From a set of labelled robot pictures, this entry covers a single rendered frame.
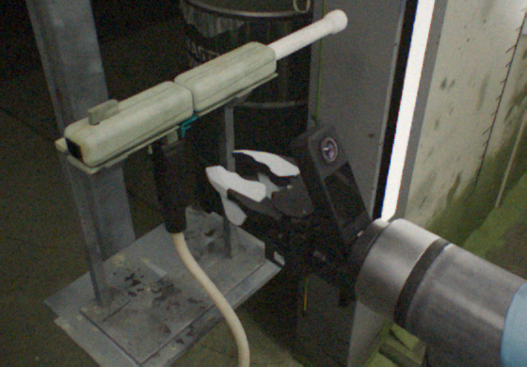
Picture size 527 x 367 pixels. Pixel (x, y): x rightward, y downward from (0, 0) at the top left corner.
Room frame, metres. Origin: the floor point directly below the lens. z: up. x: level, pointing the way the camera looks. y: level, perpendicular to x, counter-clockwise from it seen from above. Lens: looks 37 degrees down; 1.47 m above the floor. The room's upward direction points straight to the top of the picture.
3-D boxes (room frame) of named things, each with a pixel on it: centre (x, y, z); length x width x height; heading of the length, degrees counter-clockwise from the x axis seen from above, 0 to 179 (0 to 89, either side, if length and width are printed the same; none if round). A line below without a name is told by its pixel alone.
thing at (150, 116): (0.68, 0.04, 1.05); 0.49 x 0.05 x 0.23; 139
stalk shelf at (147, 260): (0.62, 0.15, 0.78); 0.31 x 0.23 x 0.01; 139
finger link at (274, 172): (0.52, 0.00, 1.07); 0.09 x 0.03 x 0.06; 40
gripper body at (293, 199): (0.43, -0.07, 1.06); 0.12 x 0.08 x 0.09; 49
